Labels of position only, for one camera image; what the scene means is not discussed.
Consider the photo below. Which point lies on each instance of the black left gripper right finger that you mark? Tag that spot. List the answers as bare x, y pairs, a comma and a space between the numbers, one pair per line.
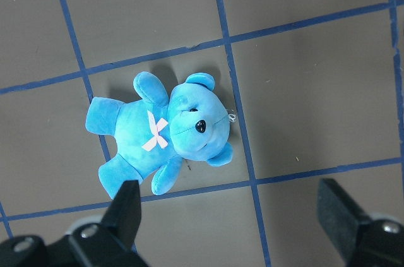
361, 239

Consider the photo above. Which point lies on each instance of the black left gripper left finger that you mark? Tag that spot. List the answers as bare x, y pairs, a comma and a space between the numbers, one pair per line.
109, 242

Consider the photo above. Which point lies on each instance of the blue teddy bear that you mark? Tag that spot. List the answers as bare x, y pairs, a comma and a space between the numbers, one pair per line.
157, 132

